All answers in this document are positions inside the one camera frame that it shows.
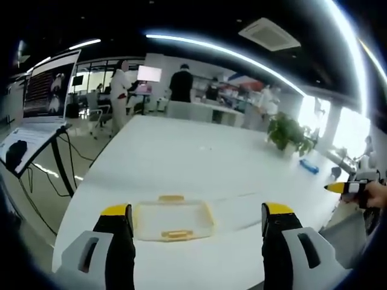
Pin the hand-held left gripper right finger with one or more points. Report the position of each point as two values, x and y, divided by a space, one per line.
284 241

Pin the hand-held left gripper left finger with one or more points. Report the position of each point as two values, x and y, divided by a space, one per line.
102 241

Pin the person's right hand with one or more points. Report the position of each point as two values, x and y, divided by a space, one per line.
376 194

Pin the blue flat object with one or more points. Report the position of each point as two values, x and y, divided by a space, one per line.
309 165

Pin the person's grey clothing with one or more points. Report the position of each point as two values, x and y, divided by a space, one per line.
344 238

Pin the clear plastic tray yellow clips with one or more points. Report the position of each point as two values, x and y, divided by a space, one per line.
173 220

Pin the green potted plant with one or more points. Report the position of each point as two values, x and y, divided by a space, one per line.
287 131

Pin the black mouse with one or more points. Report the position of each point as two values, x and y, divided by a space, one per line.
16 154

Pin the white office chair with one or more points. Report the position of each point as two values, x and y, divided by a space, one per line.
101 116

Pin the tilted stand with paper sheet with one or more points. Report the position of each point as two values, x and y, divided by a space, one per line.
33 136

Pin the white partition desk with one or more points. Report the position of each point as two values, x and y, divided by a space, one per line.
205 111

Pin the display screen on stand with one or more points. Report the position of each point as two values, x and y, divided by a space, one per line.
45 87

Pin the ceiling air vent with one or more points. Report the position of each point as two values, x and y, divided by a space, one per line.
270 33

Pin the bright computer monitor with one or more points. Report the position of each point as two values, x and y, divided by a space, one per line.
149 74

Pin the long ceiling light strip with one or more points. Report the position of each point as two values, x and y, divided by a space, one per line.
229 51

